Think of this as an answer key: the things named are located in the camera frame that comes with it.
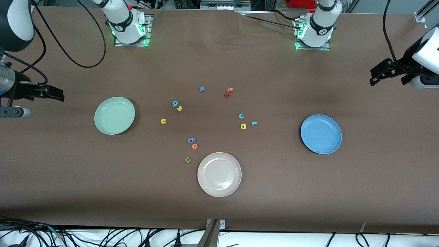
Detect aluminium corner profile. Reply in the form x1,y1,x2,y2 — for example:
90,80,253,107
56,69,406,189
413,0,439,24

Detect green plate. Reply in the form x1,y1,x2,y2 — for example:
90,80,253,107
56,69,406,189
94,97,136,135

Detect blue plate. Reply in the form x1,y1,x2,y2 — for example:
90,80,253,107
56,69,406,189
300,114,342,154

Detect red box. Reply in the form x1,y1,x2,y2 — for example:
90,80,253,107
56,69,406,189
289,0,317,9

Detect brown table cover sheet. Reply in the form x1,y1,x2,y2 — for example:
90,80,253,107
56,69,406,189
0,5,439,234

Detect beige plate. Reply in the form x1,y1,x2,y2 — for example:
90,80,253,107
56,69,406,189
197,152,242,198

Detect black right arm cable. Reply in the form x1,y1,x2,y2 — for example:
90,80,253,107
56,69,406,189
0,0,107,86

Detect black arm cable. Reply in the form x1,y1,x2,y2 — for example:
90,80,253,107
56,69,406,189
382,0,405,69
0,0,107,86

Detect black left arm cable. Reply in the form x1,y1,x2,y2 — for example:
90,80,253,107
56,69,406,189
382,0,405,69

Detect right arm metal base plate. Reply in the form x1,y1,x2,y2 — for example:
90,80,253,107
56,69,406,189
114,14,153,47

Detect black table cable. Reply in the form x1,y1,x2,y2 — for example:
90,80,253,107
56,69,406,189
273,10,296,21
237,10,302,30

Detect black jack cable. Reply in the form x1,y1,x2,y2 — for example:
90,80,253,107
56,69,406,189
7,235,29,247

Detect black looped floor cable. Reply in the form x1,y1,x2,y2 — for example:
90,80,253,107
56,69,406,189
355,233,371,247

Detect grey metal frame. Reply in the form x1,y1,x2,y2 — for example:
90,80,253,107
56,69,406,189
200,0,251,11

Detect aluminium frame profile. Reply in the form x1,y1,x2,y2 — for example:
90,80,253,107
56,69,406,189
197,219,220,247

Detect small metal bracket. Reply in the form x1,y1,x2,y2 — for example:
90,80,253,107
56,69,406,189
206,219,226,230

